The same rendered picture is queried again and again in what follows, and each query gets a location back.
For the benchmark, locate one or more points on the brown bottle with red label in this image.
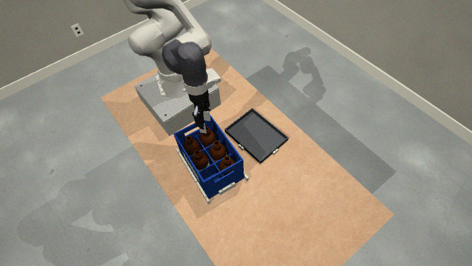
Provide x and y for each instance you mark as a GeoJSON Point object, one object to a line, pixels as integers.
{"type": "Point", "coordinates": [191, 145]}

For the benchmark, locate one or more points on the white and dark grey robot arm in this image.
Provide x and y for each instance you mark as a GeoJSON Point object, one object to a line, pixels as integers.
{"type": "Point", "coordinates": [181, 63]}

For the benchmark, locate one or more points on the blue plastic crate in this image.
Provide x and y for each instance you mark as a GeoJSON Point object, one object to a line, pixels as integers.
{"type": "Point", "coordinates": [211, 177]}

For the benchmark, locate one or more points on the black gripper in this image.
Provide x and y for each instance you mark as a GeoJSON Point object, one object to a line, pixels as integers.
{"type": "Point", "coordinates": [201, 105]}

